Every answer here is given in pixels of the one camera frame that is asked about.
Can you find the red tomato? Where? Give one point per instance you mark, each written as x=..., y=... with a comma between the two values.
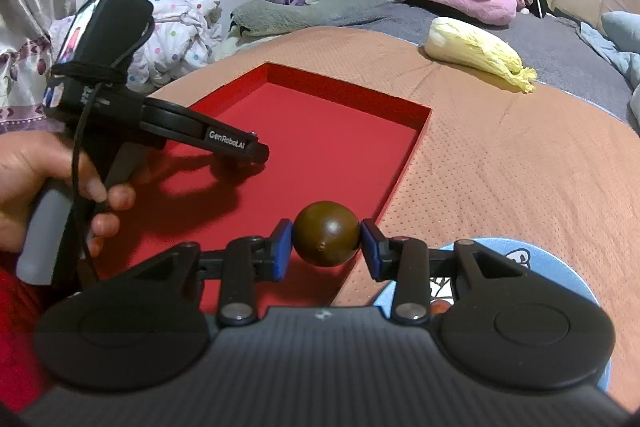
x=441, y=307

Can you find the grey bed sheet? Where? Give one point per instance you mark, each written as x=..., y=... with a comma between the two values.
x=550, y=42

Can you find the light blue blanket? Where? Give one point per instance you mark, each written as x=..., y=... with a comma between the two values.
x=607, y=49

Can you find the red tray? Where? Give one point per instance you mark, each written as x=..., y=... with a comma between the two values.
x=310, y=132

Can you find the blue pillow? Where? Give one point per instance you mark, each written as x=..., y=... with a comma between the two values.
x=622, y=29

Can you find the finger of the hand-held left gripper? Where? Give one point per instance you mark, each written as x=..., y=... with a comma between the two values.
x=235, y=142

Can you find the grey plush toy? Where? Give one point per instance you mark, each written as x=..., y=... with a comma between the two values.
x=325, y=13

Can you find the orange dotted blanket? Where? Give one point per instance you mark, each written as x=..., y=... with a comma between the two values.
x=500, y=167

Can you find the blue cartoon plate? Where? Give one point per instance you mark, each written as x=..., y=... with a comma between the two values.
x=550, y=267

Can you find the dark brown tomato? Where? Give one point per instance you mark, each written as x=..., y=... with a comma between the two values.
x=325, y=232

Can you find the red cloth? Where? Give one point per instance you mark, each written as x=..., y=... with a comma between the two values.
x=20, y=337

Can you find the napa cabbage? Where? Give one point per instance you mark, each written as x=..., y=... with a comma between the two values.
x=475, y=49

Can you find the patterned grey curtain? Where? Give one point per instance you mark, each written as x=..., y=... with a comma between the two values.
x=25, y=7

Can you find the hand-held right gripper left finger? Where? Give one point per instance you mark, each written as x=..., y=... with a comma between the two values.
x=282, y=253

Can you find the person's left hand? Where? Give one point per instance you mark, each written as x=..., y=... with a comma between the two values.
x=27, y=187

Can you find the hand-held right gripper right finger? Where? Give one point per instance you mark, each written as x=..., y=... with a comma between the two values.
x=370, y=248

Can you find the polka dot white blanket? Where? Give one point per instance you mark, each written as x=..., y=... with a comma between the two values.
x=175, y=22

